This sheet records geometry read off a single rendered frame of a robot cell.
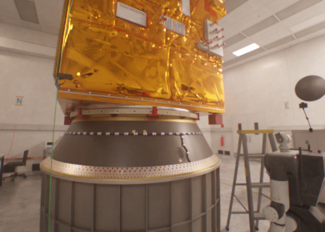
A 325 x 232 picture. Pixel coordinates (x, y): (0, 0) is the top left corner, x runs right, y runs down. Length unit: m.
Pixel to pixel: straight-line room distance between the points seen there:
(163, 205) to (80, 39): 1.47
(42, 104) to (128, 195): 5.97
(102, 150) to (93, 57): 0.77
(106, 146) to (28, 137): 5.64
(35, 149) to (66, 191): 5.41
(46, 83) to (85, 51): 5.67
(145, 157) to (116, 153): 0.24
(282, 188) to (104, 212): 1.15
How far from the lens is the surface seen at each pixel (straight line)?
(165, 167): 1.29
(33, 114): 6.88
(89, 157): 1.40
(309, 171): 1.19
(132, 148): 1.31
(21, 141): 6.92
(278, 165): 1.05
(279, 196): 1.09
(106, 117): 1.52
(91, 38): 1.51
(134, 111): 1.41
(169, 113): 1.49
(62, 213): 1.62
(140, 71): 1.50
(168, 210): 1.38
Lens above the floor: 1.51
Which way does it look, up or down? 8 degrees up
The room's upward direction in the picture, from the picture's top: straight up
